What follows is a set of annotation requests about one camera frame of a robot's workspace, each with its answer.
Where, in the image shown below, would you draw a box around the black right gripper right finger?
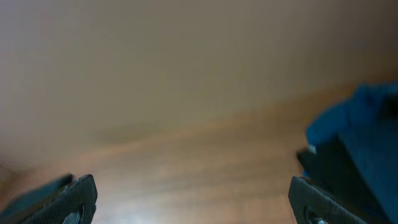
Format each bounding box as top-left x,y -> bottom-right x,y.
288,176 -> 370,224

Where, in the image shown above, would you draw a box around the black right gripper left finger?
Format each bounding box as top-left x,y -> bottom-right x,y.
0,174 -> 98,224

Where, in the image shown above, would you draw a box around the black garment with white lettering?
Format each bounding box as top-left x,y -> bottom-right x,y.
297,138 -> 389,222

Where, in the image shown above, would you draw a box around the black shorts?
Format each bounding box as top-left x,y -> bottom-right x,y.
1,174 -> 74,223

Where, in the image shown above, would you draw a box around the dark navy garment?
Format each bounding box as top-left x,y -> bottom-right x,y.
338,123 -> 397,223

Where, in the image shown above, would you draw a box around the blue polo shirt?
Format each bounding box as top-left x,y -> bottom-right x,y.
306,81 -> 397,147

